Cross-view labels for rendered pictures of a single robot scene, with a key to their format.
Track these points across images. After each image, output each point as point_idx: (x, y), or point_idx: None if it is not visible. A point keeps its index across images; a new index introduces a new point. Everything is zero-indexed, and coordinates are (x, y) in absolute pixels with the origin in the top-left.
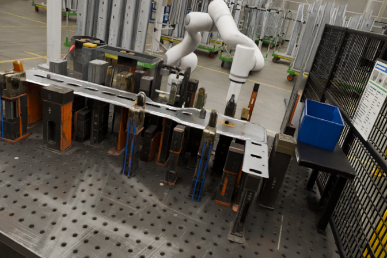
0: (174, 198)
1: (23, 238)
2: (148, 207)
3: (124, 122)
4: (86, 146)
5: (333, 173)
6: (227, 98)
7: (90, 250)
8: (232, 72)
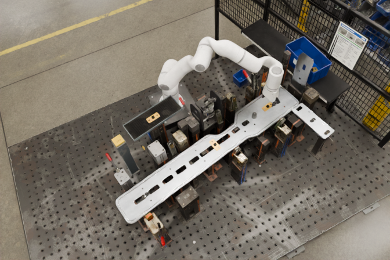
0: (276, 166)
1: (277, 255)
2: (277, 184)
3: None
4: (196, 191)
5: (342, 94)
6: (273, 101)
7: (298, 227)
8: (273, 89)
